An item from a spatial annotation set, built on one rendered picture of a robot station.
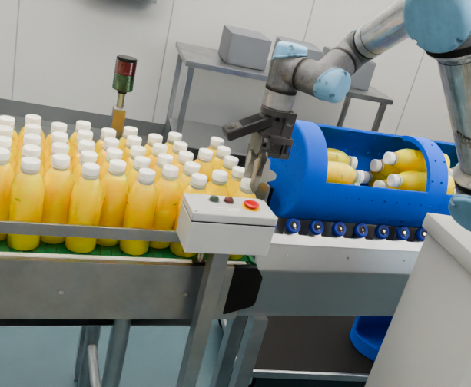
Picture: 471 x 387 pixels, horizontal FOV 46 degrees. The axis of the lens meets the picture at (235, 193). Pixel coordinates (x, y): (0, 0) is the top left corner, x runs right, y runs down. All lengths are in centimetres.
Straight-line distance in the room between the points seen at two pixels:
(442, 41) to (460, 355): 70
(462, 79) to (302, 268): 81
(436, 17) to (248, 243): 63
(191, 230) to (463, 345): 64
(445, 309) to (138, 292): 72
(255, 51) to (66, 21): 155
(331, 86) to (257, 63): 294
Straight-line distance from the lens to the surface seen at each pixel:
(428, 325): 144
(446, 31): 94
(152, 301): 143
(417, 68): 550
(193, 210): 120
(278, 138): 134
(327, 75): 123
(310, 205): 153
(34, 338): 253
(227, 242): 125
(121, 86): 176
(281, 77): 130
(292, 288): 169
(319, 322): 273
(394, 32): 122
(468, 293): 133
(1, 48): 486
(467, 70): 100
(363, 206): 161
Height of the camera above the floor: 161
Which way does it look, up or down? 22 degrees down
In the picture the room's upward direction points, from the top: 14 degrees clockwise
